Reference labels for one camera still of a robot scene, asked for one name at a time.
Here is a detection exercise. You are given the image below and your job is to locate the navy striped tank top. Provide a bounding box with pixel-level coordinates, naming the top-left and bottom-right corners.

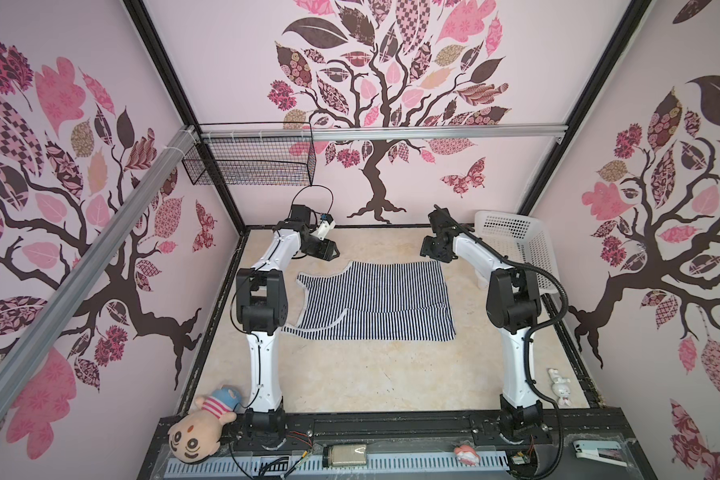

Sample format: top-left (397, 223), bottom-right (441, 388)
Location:
top-left (283, 261), bottom-right (455, 342)

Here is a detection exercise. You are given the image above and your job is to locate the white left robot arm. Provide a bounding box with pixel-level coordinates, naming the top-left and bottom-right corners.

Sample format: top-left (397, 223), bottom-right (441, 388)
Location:
top-left (231, 204), bottom-right (340, 438)

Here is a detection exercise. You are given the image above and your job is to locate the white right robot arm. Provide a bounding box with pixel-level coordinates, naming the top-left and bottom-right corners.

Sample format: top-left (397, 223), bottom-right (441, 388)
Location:
top-left (420, 206), bottom-right (543, 443)

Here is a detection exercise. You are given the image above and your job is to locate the white plastic laundry basket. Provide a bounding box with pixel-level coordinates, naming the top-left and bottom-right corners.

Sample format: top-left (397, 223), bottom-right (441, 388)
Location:
top-left (474, 210), bottom-right (559, 278)

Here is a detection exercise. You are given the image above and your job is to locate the small white rabbit figurine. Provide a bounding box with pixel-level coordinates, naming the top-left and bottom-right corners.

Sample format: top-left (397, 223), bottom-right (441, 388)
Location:
top-left (547, 368), bottom-right (572, 407)

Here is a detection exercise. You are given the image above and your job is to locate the plush doll striped shirt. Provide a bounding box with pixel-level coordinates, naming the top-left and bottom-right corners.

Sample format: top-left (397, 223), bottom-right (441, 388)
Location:
top-left (168, 385), bottom-right (241, 464)

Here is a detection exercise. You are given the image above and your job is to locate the white stapler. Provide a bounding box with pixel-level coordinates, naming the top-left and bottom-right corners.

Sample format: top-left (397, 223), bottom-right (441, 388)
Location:
top-left (572, 439), bottom-right (627, 467)

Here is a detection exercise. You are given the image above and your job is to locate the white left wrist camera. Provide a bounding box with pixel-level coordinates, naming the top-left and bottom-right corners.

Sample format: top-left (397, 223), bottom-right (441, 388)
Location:
top-left (311, 217), bottom-right (336, 241)

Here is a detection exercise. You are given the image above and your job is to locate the black wire mesh basket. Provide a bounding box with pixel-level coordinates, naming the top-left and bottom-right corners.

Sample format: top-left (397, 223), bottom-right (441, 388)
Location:
top-left (182, 120), bottom-right (317, 187)

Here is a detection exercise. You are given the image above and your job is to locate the aluminium rail back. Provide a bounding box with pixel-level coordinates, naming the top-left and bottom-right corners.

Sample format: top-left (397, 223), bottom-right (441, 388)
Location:
top-left (201, 124), bottom-right (568, 142)

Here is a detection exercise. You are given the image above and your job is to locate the aluminium rail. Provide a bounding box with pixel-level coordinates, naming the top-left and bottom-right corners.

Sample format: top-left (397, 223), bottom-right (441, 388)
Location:
top-left (201, 124), bottom-right (568, 142)
top-left (0, 125), bottom-right (197, 420)

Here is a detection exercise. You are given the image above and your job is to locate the beige box on rail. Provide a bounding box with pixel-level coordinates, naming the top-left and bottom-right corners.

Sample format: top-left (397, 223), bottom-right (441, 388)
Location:
top-left (323, 444), bottom-right (368, 468)

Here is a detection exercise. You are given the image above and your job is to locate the pink toy on rail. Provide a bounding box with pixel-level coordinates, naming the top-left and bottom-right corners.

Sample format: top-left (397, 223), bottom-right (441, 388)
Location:
top-left (454, 445), bottom-right (481, 466)

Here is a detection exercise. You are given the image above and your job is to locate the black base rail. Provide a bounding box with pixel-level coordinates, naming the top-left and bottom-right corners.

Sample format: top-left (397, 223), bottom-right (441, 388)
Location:
top-left (137, 408), bottom-right (655, 479)

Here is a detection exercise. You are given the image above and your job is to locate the black corner frame post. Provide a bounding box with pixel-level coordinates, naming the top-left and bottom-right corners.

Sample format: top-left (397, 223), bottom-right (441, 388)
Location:
top-left (517, 0), bottom-right (654, 215)
top-left (122, 0), bottom-right (247, 234)

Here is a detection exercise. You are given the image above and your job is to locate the black right corner frame post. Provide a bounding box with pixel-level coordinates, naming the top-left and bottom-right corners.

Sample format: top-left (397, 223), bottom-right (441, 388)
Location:
top-left (517, 0), bottom-right (654, 215)

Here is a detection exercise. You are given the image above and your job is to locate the aluminium rail left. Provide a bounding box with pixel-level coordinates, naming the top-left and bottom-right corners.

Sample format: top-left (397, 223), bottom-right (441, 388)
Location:
top-left (0, 125), bottom-right (197, 420)

